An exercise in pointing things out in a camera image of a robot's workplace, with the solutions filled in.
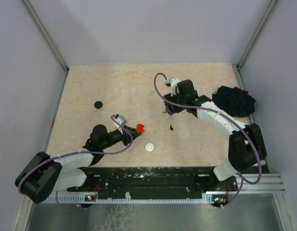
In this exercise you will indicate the right aluminium frame post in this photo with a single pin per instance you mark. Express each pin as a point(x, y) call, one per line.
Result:
point(257, 33)

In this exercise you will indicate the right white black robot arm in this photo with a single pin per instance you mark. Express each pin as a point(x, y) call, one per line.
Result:
point(246, 145)

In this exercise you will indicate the aluminium frame post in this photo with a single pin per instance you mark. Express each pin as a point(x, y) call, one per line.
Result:
point(45, 34)
point(257, 33)

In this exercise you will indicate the left aluminium frame post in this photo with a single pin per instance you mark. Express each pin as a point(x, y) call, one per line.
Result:
point(45, 34)

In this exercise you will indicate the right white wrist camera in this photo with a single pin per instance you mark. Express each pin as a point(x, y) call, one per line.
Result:
point(172, 83)

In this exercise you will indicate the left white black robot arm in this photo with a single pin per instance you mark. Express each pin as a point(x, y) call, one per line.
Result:
point(45, 175)

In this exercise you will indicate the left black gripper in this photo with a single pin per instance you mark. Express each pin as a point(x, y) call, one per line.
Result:
point(130, 134)

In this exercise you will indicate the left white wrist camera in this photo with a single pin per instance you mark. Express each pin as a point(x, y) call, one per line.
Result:
point(119, 120)

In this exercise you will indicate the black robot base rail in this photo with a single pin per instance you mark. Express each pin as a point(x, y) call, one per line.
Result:
point(154, 182)

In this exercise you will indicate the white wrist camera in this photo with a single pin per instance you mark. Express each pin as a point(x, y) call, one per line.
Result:
point(119, 120)
point(172, 83)

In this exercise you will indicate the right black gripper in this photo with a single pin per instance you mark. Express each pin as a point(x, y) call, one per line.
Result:
point(170, 108)

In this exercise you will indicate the dark navy crumpled cloth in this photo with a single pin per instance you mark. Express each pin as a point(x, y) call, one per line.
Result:
point(234, 101)

